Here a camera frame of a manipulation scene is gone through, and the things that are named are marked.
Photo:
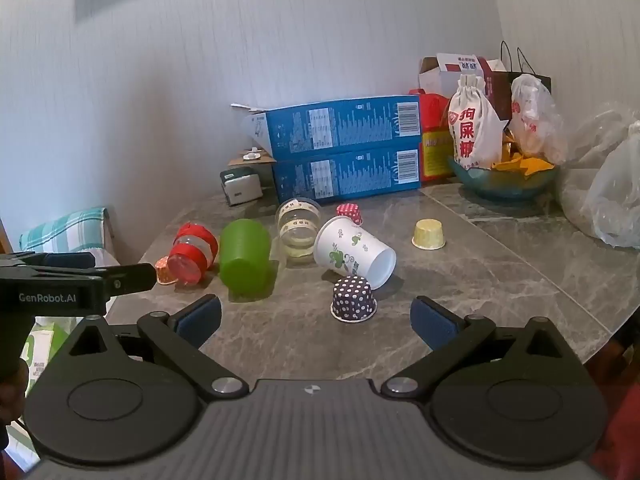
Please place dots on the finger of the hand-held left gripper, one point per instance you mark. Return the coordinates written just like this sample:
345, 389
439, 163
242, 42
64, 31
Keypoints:
132, 278
60, 260

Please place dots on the yellow snack packets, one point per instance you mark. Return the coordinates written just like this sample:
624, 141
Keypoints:
525, 162

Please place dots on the yellow and red box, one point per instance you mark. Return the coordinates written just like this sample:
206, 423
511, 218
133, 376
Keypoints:
436, 155

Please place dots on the green plastic cup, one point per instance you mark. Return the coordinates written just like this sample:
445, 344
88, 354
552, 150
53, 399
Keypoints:
245, 257

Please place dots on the white printed plastic bag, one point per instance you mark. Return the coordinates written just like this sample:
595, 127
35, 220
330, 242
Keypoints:
532, 120

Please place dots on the red dotted cupcake cup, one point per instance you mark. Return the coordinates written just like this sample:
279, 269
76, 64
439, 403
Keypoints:
350, 212

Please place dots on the clear cup with printed band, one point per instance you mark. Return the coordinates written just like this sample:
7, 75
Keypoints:
296, 230

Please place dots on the dark polka-dot cupcake cup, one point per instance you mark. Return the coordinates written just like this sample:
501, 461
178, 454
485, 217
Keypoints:
352, 300

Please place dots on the blue cardboard box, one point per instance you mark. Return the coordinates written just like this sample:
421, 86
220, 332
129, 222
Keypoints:
340, 125
350, 172

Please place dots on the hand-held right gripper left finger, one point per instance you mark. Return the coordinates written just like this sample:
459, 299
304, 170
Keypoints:
199, 319

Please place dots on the dark red paper shopping bag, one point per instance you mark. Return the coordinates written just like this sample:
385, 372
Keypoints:
500, 90

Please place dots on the orange cupcake cup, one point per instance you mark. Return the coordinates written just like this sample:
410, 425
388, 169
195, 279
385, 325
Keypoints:
164, 271

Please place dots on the small brown cardboard box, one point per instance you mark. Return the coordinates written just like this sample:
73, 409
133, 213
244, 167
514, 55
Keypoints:
250, 158

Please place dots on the clear cup with red bands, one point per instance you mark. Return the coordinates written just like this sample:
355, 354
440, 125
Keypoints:
192, 255

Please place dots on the teal plaid cushion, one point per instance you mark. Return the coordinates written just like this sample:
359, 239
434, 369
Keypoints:
65, 230

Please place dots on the white paper cup green print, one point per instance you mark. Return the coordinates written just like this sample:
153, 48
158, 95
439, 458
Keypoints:
350, 250

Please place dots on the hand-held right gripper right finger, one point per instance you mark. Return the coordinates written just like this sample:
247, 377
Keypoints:
432, 320

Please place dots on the red cloth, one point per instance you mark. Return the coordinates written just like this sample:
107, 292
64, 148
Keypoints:
622, 435

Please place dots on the teal glass bowl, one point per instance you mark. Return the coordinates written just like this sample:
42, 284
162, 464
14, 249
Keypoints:
500, 182

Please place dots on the clear plastic bag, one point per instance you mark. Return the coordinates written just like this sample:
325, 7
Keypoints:
605, 180

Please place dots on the white and red cardboard box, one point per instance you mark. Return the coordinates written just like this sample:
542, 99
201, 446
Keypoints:
445, 72

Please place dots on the green and white carton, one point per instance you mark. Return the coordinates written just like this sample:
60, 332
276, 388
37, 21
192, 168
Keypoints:
42, 355

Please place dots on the yellow cupcake cup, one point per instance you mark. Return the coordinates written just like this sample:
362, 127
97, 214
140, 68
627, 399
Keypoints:
429, 235

